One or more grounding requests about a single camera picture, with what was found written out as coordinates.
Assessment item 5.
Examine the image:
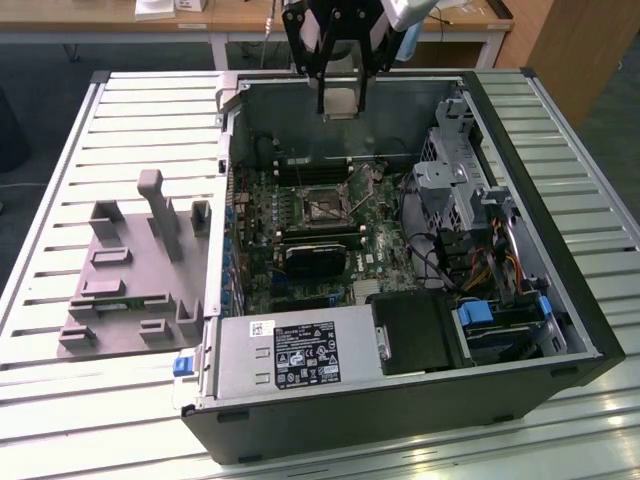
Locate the coloured wire bundle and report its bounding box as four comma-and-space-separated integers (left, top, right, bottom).
462, 243, 525, 297

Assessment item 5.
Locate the metal drive cage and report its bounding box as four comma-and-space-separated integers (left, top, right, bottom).
412, 97, 516, 232

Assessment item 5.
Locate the blue case latch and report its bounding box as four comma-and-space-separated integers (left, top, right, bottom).
172, 352, 195, 379

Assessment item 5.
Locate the silver power supply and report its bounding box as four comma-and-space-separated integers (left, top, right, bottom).
197, 304, 392, 401

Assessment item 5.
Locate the metal socket cover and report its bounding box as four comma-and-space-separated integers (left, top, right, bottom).
344, 162, 387, 212

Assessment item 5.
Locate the silver CPU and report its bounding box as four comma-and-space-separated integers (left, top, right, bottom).
322, 88, 362, 123

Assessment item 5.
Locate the grey parts rack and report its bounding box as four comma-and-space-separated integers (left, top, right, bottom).
57, 168, 214, 360

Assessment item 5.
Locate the black open PC case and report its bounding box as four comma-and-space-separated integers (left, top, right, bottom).
172, 69, 627, 465

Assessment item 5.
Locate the black RAM slot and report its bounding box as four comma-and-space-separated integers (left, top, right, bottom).
277, 172, 350, 186
282, 224, 362, 236
276, 158, 350, 175
282, 233, 365, 246

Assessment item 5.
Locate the wooden cabinet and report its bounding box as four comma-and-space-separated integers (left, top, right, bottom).
494, 0, 640, 129

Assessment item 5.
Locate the black plastic shroud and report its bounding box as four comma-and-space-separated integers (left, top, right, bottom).
372, 289, 470, 376

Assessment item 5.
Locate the green motherboard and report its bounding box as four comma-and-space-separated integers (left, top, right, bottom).
227, 164, 421, 317

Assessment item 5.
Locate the black wire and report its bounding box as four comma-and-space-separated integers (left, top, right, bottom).
407, 233, 457, 292

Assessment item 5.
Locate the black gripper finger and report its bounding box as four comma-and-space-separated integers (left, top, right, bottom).
355, 18, 397, 112
281, 0, 347, 115

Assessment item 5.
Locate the black graphics card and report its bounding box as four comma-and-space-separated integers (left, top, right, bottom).
285, 242, 347, 280

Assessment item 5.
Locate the CPU socket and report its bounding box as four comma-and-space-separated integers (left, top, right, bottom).
299, 185, 352, 226

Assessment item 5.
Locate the wooden desk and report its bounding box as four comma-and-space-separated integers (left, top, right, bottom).
0, 0, 516, 71

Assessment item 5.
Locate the silver chipset heat sink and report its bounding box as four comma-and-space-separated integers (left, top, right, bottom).
352, 280, 384, 304

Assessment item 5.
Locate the hard disk in blue carrier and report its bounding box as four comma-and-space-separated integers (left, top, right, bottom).
452, 294, 555, 366

